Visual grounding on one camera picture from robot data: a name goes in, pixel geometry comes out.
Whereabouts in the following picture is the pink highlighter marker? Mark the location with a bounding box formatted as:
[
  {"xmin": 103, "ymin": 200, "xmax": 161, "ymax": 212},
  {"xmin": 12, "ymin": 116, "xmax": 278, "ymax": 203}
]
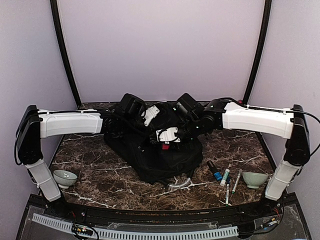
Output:
[{"xmin": 161, "ymin": 143, "xmax": 170, "ymax": 151}]

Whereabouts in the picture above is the black student bag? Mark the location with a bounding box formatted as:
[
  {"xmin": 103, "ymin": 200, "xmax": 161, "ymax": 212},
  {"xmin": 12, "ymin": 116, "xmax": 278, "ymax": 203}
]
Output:
[{"xmin": 104, "ymin": 104, "xmax": 203, "ymax": 185}]

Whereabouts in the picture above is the blue highlighter marker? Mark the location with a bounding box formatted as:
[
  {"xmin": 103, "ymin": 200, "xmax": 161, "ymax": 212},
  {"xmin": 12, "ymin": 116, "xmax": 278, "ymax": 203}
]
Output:
[{"xmin": 206, "ymin": 160, "xmax": 223, "ymax": 182}]

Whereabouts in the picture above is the green whiteboard pen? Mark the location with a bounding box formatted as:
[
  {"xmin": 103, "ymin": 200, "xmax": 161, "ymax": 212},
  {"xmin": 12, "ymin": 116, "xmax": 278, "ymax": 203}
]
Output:
[{"xmin": 231, "ymin": 169, "xmax": 243, "ymax": 196}]

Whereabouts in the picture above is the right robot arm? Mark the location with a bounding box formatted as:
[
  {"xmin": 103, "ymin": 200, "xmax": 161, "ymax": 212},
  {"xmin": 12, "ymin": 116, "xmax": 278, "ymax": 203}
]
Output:
[{"xmin": 172, "ymin": 94, "xmax": 318, "ymax": 217}]

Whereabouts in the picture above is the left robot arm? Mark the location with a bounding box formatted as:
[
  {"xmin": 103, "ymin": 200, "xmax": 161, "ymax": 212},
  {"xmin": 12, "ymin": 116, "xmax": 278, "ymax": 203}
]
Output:
[{"xmin": 13, "ymin": 105, "xmax": 137, "ymax": 218}]

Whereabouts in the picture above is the left pale green bowl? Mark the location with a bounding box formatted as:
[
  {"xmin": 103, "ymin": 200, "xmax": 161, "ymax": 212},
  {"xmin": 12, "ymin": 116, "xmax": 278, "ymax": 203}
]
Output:
[{"xmin": 53, "ymin": 169, "xmax": 78, "ymax": 189}]

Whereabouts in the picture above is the pale green bowl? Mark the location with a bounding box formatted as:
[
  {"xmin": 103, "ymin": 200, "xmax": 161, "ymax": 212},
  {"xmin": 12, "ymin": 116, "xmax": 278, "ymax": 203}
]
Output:
[
  {"xmin": 242, "ymin": 171, "xmax": 269, "ymax": 189},
  {"xmin": 53, "ymin": 169, "xmax": 78, "ymax": 189}
]

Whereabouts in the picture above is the right pale green bowl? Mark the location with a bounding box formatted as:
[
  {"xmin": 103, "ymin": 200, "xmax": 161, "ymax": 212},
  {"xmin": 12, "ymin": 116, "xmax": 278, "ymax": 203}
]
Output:
[{"xmin": 242, "ymin": 171, "xmax": 269, "ymax": 189}]

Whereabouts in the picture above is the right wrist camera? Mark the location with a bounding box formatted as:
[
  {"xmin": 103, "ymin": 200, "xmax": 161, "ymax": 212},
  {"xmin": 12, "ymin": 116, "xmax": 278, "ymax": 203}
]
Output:
[{"xmin": 155, "ymin": 93, "xmax": 204, "ymax": 144}]

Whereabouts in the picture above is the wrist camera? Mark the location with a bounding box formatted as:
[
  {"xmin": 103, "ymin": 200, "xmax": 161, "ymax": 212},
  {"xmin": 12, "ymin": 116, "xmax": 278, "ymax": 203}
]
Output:
[
  {"xmin": 119, "ymin": 93, "xmax": 160, "ymax": 127},
  {"xmin": 155, "ymin": 93, "xmax": 204, "ymax": 144}
]

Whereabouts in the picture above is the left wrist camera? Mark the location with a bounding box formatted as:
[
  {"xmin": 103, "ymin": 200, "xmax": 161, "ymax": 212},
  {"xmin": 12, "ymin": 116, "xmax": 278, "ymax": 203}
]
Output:
[{"xmin": 119, "ymin": 93, "xmax": 160, "ymax": 127}]

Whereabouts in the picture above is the black front rail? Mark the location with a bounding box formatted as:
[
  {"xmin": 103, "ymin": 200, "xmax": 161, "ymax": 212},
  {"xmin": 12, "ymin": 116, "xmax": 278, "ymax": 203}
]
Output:
[{"xmin": 27, "ymin": 193, "xmax": 298, "ymax": 227}]

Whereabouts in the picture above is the white slotted cable duct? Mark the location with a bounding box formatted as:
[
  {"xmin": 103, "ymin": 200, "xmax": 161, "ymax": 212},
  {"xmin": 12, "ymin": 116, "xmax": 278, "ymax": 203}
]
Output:
[{"xmin": 31, "ymin": 213, "xmax": 239, "ymax": 240}]

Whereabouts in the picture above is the left black frame post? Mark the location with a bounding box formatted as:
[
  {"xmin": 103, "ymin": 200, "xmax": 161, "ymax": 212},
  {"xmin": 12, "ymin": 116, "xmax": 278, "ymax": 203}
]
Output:
[{"xmin": 49, "ymin": 0, "xmax": 82, "ymax": 107}]

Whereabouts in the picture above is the black frame post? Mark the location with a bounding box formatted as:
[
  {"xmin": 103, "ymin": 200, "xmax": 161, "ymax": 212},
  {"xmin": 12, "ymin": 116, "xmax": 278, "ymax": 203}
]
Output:
[
  {"xmin": 242, "ymin": 0, "xmax": 272, "ymax": 104},
  {"xmin": 49, "ymin": 0, "xmax": 82, "ymax": 107}
]

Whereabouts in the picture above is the right black frame post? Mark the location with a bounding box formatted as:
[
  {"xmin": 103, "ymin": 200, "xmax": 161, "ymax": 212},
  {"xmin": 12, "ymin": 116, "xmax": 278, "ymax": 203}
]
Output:
[{"xmin": 242, "ymin": 0, "xmax": 272, "ymax": 104}]

